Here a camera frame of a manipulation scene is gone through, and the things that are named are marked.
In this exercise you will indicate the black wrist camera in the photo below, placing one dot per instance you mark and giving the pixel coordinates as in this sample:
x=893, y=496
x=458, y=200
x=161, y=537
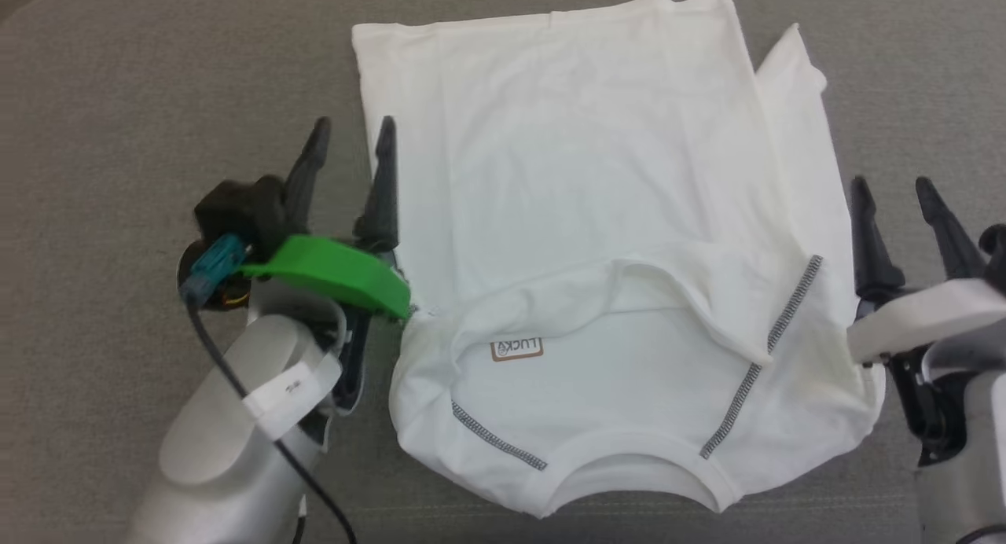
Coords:
x=994, y=257
x=236, y=214

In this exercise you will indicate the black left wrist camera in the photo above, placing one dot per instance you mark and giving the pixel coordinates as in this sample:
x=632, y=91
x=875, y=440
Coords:
x=236, y=214

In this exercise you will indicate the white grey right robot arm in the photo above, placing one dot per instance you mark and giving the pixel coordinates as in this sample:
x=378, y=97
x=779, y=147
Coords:
x=959, y=434

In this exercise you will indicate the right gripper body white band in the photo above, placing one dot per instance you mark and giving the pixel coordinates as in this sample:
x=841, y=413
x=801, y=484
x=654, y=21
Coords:
x=927, y=316

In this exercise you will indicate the white t-shirt with grey stitching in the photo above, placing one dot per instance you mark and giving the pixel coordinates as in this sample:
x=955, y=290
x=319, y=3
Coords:
x=589, y=174

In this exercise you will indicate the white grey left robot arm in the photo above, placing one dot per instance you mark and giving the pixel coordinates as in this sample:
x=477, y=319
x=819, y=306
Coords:
x=236, y=434

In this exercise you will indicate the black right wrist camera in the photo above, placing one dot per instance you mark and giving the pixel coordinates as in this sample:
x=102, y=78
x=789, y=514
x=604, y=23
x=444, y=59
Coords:
x=994, y=257

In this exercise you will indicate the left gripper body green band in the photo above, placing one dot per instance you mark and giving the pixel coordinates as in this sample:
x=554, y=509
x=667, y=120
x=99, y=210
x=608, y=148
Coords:
x=330, y=273

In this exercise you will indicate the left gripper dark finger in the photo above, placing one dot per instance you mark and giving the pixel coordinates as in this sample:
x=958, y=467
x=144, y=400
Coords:
x=381, y=190
x=308, y=174

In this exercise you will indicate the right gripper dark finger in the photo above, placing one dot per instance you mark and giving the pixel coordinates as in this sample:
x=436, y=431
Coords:
x=951, y=229
x=872, y=245

